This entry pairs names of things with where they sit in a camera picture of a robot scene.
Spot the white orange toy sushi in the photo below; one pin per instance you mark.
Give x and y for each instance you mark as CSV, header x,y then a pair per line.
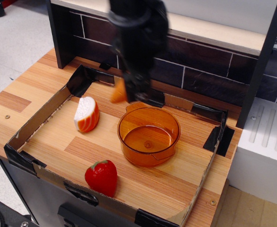
x,y
87,114

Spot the black left frame post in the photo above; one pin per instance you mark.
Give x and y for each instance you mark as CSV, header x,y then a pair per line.
x,y
62,33

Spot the black vertical frame post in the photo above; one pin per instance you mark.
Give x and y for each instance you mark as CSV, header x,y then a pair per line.
x,y
258,72

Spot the cardboard fence with black tape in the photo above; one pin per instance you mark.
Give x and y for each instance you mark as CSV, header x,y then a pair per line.
x,y
55,156

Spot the red toy strawberry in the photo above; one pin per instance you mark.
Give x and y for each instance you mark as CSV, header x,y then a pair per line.
x,y
102,177

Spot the white ribbed sink block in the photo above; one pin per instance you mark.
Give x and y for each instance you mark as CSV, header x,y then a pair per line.
x,y
254,166

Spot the orange toy carrot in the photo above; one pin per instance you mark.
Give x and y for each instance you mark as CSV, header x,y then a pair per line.
x,y
119,94

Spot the transparent orange plastic pot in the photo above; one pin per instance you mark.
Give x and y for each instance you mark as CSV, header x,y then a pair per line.
x,y
148,135

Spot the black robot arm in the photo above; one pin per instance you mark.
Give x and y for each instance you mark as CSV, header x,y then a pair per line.
x,y
135,8

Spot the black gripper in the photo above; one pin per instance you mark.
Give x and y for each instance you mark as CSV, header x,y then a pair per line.
x,y
139,40

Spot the dark tile backsplash panel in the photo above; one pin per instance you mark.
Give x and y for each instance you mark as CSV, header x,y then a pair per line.
x,y
202,57

